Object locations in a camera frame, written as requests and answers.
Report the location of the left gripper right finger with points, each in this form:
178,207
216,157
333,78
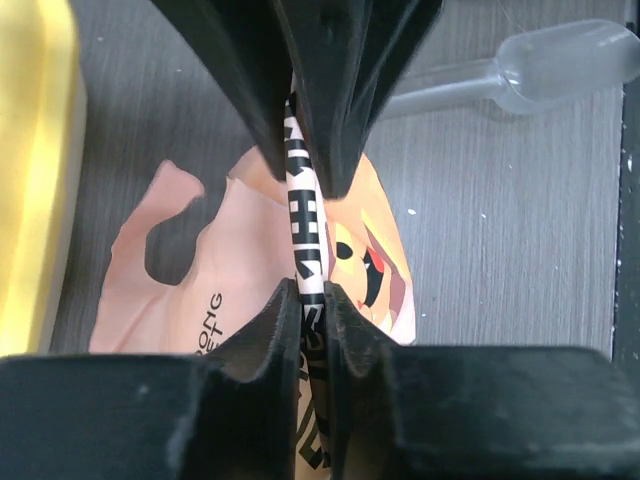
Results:
473,412

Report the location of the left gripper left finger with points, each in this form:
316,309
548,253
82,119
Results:
140,415

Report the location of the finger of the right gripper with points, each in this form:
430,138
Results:
347,57
241,45

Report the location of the pink cat litter bag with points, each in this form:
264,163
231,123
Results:
265,231

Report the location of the clear plastic scoop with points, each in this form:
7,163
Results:
531,72

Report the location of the yellow litter box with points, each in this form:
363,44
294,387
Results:
43,121

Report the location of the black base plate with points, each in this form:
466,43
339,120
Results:
625,337

